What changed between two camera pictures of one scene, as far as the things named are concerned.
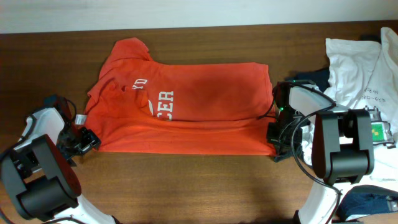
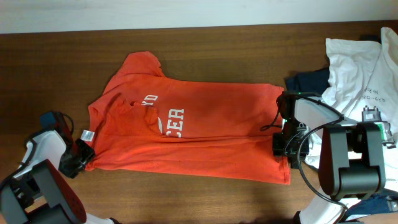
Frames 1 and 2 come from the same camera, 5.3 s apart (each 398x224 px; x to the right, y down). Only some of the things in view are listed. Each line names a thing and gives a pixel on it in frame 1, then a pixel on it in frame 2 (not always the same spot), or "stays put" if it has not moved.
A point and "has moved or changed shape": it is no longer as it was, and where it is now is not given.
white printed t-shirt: x=364 y=74 stays put
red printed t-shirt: x=137 y=104 has moved or changed shape
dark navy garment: x=319 y=77 stays put
